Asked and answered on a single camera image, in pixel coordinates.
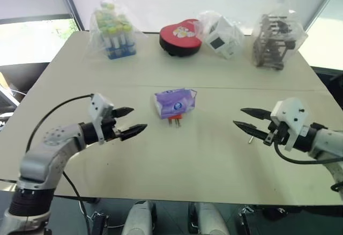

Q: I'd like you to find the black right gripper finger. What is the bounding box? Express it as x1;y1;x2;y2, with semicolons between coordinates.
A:
240;108;273;121
233;120;269;141

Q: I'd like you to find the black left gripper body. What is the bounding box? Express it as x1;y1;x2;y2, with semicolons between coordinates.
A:
100;108;125;142

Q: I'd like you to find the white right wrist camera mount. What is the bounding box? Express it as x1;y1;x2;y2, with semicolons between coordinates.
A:
270;97;309;151

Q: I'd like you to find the dark window frame post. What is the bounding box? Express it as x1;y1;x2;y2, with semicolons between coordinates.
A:
55;0;87;32

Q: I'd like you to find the blue test tube rack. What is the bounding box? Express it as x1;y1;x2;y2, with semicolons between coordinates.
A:
100;30;137;60

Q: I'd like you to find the dark furniture beside table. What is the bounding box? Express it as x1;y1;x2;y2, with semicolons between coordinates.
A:
0;62;51;128

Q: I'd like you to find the bagged white cube device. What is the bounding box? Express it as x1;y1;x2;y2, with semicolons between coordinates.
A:
193;10;245;60

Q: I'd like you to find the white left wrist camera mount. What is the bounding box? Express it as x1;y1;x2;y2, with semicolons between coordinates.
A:
88;93;115;145

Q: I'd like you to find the grey rounded robot leg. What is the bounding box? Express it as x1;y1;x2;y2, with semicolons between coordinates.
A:
191;202;229;235
122;200;156;235

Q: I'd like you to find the dark slatted rack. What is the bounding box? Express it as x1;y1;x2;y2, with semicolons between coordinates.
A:
252;14;299;71

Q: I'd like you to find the purple tissue pack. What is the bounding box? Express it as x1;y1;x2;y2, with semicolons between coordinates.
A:
153;87;198;119

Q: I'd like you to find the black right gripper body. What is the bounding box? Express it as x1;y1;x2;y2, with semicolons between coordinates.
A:
263;121;289;146

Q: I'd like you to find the black bracket under table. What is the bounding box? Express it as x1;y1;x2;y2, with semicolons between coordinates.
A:
92;211;108;235
236;206;256;235

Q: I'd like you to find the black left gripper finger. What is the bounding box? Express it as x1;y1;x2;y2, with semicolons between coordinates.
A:
115;107;135;119
119;123;148;141

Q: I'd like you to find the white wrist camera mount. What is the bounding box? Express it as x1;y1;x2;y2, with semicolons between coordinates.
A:
270;97;309;151
88;93;115;145

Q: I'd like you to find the clear bag around tube rack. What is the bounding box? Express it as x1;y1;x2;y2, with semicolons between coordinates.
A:
85;0;148;62

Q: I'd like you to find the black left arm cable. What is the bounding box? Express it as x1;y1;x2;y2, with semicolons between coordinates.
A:
26;94;94;235

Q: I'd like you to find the red heart-shaped box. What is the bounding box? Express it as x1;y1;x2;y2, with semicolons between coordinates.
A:
159;18;203;58

